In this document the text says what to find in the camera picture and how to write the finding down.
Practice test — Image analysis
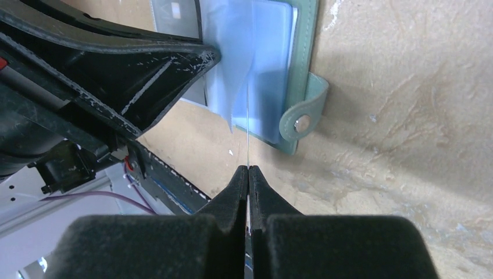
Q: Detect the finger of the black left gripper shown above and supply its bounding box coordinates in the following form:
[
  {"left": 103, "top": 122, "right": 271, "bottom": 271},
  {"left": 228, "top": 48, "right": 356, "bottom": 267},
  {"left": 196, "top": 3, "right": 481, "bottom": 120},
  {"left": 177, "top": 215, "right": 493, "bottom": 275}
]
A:
[{"left": 23, "top": 0, "right": 203, "bottom": 45}]

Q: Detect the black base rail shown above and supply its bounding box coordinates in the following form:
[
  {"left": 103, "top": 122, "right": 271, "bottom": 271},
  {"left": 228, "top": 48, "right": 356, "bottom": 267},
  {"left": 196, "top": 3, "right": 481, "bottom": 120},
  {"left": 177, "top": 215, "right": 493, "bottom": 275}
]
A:
[{"left": 127, "top": 141, "right": 211, "bottom": 215}]

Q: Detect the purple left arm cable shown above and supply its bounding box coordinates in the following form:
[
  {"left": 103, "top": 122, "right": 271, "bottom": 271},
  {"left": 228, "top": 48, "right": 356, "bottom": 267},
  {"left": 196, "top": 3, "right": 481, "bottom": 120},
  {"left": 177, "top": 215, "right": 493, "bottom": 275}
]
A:
[{"left": 38, "top": 173, "right": 159, "bottom": 216}]

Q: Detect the teal card holder wallet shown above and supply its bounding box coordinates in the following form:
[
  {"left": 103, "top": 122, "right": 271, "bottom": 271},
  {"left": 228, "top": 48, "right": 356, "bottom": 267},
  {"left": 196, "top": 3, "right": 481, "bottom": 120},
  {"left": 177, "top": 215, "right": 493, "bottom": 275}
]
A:
[{"left": 183, "top": 1, "right": 329, "bottom": 155}]

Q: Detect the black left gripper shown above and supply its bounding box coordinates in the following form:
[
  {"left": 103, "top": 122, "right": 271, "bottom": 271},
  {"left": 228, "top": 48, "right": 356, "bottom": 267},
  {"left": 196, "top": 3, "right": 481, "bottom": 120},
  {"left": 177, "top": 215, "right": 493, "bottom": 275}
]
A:
[{"left": 1, "top": 8, "right": 221, "bottom": 195}]

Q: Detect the black VIP card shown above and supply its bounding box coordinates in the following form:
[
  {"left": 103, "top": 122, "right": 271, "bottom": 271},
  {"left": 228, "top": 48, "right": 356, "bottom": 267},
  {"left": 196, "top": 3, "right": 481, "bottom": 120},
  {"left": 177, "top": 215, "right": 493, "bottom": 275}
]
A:
[
  {"left": 150, "top": 0, "right": 202, "bottom": 40},
  {"left": 245, "top": 83, "right": 250, "bottom": 168}
]

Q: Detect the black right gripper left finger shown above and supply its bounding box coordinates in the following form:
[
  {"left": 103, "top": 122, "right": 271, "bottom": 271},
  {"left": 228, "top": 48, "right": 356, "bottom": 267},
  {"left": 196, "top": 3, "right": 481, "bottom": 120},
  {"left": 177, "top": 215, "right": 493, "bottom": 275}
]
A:
[{"left": 45, "top": 166, "right": 248, "bottom": 278}]

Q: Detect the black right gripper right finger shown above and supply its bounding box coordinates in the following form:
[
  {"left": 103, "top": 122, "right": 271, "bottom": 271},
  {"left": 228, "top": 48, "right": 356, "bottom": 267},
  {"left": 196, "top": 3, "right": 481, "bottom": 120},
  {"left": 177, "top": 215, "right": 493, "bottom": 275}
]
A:
[{"left": 249, "top": 166, "right": 438, "bottom": 278}]

